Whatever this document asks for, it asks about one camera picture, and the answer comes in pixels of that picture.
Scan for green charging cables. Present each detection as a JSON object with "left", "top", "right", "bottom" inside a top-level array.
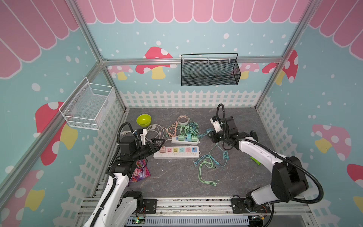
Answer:
[{"left": 165, "top": 120, "right": 230, "bottom": 187}]

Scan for pink charger plug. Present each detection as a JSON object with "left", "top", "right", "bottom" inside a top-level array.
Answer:
[{"left": 159, "top": 146, "right": 166, "bottom": 153}]

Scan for white mesh wall basket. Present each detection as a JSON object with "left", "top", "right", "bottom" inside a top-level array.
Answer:
[{"left": 59, "top": 78, "right": 116, "bottom": 131}]

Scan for white coiled power cord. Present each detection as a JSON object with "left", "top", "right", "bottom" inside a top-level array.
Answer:
[{"left": 121, "top": 124, "right": 171, "bottom": 145}]

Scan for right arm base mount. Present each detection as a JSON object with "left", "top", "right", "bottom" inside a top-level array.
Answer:
[{"left": 231, "top": 197, "right": 271, "bottom": 215}]

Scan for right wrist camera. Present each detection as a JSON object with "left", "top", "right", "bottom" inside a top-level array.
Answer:
[{"left": 210, "top": 116, "right": 223, "bottom": 132}]

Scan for green plastic bowl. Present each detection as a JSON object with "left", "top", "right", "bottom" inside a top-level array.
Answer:
[{"left": 137, "top": 114, "right": 152, "bottom": 128}]

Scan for black mesh wall basket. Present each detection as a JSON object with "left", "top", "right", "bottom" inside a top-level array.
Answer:
[{"left": 180, "top": 53, "right": 242, "bottom": 87}]

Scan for purple candy bag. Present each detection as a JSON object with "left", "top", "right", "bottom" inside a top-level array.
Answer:
[{"left": 130, "top": 159, "right": 151, "bottom": 183}]

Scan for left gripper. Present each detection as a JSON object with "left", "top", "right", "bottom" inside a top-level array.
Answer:
[{"left": 132, "top": 138, "right": 165, "bottom": 162}]

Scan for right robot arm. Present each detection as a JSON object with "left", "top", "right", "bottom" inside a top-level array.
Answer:
[{"left": 209, "top": 116, "right": 324, "bottom": 212}]

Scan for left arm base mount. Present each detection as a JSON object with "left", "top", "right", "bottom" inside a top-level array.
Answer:
[{"left": 132, "top": 199, "right": 158, "bottom": 215}]

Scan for roll of tape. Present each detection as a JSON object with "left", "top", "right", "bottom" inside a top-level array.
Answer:
[{"left": 177, "top": 115, "right": 190, "bottom": 125}]

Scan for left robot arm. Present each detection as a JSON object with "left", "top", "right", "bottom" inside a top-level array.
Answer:
[{"left": 84, "top": 132, "right": 165, "bottom": 227}]

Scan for small white power strip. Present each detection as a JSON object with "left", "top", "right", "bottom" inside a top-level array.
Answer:
[{"left": 171, "top": 135, "right": 200, "bottom": 145}]

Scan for large white power strip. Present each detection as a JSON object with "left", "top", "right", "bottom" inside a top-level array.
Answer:
[{"left": 153, "top": 146, "right": 200, "bottom": 159}]

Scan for green charger plug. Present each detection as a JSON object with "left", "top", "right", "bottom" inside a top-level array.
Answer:
[
  {"left": 178, "top": 135, "right": 185, "bottom": 142},
  {"left": 191, "top": 135, "right": 199, "bottom": 142}
]

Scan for green snack packet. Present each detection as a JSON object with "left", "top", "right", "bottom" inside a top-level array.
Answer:
[{"left": 250, "top": 157, "right": 261, "bottom": 165}]

